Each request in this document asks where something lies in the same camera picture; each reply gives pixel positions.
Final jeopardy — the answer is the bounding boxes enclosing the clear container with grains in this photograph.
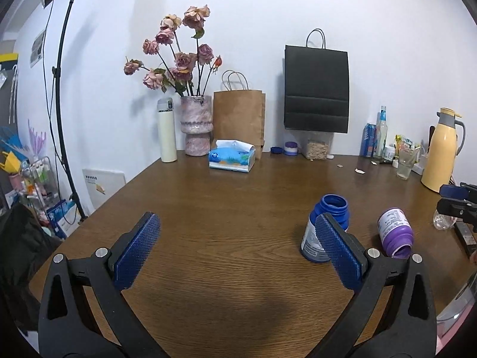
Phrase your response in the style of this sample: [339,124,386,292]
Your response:
[302,131,333,161]

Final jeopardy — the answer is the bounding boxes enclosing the brown paper bag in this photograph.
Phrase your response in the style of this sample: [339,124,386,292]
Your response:
[213,70,266,160]

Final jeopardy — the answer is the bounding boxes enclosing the blue can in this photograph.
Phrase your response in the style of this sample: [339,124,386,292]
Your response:
[360,123,376,158]

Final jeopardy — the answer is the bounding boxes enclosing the black paper bag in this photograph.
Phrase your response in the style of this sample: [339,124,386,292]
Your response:
[284,27,350,133]

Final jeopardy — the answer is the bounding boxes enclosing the clear spray bottle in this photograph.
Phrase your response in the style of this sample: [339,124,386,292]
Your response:
[373,106,388,161]

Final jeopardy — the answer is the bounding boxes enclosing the wire storage rack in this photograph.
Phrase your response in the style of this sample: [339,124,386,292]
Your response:
[20,157,62,234]

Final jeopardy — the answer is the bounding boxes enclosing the yellow thermos jug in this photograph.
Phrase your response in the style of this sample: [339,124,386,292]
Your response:
[421,107,467,192]

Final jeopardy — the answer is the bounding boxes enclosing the pink ceramic vase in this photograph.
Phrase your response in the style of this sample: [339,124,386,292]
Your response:
[180,95,213,157]

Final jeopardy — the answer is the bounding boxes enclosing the white flat box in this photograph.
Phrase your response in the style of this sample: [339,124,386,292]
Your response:
[83,169,126,209]

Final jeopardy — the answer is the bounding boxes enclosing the clear drinking glass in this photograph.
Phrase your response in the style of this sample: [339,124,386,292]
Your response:
[396,147,417,180]

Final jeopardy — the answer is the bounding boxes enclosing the pink dried rose bouquet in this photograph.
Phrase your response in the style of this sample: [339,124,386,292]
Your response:
[123,5,223,97]

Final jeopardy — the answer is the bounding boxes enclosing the blue plastic jar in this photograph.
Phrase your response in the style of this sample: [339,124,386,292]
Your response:
[300,194,349,263]

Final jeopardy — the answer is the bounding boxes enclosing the blue jar lid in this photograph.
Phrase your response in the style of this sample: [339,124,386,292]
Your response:
[271,146,283,154]

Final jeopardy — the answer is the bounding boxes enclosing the purple plastic jar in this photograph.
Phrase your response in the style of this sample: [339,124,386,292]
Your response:
[377,208,414,260]

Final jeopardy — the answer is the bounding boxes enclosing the black light stand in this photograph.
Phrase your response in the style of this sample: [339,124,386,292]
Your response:
[39,0,99,221]

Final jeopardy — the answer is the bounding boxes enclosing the small purple white jar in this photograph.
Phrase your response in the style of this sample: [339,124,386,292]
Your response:
[284,141,298,156]

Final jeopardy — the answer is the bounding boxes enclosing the white thermos bottle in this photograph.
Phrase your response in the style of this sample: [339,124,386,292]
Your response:
[157,97,177,163]

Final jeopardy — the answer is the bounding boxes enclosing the blue tissue box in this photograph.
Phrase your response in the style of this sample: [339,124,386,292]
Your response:
[208,140,255,173]

